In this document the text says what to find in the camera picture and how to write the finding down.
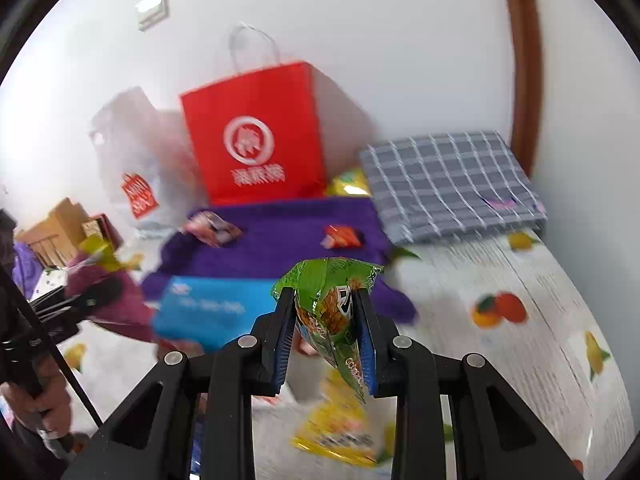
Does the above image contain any red snack packet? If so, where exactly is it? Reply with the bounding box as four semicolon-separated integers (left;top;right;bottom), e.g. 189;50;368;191
322;225;364;250

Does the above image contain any cardboard box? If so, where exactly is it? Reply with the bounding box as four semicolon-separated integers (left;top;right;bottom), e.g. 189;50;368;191
15;197;93;268

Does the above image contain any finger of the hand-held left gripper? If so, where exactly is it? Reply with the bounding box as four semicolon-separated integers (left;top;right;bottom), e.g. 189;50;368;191
30;277;126;322

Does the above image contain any yellow-green snack packet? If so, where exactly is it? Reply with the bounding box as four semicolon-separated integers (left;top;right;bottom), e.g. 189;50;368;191
80;235;126;273

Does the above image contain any person's left hand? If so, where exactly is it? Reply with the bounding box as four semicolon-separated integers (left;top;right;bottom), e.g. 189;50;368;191
0;355;72;441

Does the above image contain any blue flat box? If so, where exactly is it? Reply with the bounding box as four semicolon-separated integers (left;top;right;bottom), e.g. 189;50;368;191
152;275;278;353

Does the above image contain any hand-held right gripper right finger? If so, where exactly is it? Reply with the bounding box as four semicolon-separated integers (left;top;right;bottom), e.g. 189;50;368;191
352;290;583;480

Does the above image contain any green snack packet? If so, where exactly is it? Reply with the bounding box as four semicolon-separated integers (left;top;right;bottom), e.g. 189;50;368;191
271;257;385;403

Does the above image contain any purple towel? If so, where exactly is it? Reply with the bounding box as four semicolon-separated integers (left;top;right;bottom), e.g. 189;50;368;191
142;197;418;326

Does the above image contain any brown wooden door frame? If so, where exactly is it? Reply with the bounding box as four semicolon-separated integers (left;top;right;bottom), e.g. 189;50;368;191
496;0;543;176

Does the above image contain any purple garment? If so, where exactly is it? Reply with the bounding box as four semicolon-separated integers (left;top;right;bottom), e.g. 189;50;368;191
12;242;45;301

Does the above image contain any pink printed snack packet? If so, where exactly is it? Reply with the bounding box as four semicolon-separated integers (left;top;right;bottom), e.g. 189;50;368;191
186;210;244;248

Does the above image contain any white wall switch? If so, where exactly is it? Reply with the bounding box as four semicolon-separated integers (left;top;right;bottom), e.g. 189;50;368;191
135;0;171;31

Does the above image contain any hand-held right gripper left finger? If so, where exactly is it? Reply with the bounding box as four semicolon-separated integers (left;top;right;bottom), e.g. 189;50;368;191
62;287;297;480

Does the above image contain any fruit print bed sheet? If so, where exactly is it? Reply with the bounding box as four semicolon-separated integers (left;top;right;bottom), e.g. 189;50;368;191
0;230;636;480

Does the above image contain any yellow snack packet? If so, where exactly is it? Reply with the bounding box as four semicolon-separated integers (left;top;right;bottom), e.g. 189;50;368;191
292;372;393;467

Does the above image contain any yellow puffy snack bag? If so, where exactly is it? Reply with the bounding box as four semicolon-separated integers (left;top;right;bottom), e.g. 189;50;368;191
325;167;373;198

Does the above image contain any grey checked pillow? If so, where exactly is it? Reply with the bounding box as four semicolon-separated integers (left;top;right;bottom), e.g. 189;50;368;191
360;130;548;246

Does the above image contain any red paper bag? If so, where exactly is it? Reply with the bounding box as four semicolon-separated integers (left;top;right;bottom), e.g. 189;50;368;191
179;22;328;206

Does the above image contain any white plastic bag red label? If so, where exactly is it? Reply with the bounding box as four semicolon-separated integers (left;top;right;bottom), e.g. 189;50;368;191
90;87;208;226

